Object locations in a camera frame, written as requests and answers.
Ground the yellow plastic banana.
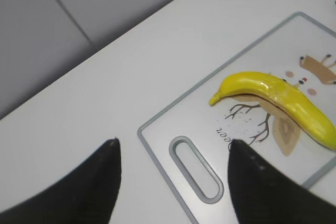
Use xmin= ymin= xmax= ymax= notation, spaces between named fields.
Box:
xmin=208 ymin=71 xmax=335 ymax=151

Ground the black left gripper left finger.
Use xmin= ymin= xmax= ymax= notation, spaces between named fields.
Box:
xmin=1 ymin=138 xmax=121 ymax=223

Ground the white deer cutting board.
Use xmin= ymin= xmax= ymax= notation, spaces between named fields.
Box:
xmin=138 ymin=13 xmax=335 ymax=223

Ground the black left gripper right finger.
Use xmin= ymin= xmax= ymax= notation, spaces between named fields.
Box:
xmin=227 ymin=140 xmax=335 ymax=223

